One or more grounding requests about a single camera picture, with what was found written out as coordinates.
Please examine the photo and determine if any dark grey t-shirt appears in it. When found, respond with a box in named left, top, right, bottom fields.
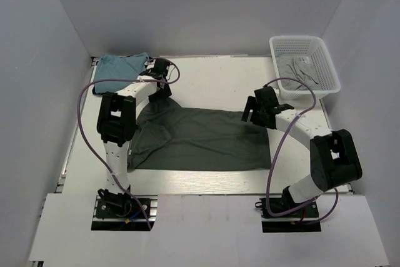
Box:
left=127, top=98, right=271, bottom=172

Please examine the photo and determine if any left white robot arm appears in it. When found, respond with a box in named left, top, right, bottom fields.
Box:
left=97, top=58, right=174, bottom=194

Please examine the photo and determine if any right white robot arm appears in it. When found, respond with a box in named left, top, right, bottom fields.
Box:
left=242, top=86, right=363, bottom=216

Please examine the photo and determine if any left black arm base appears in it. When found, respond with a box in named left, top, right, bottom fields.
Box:
left=91, top=189, right=158, bottom=231

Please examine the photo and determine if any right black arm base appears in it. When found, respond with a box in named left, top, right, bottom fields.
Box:
left=254, top=188, right=321, bottom=234

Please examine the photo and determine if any folded light blue t-shirt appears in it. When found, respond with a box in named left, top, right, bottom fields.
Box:
left=93, top=53, right=151, bottom=94

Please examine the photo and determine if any light grey t-shirt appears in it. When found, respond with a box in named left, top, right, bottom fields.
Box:
left=276, top=55, right=320, bottom=89

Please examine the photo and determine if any white plastic basket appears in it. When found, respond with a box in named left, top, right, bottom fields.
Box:
left=269, top=36, right=341, bottom=99

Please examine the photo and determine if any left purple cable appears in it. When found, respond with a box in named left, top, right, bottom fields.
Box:
left=76, top=57, right=181, bottom=230

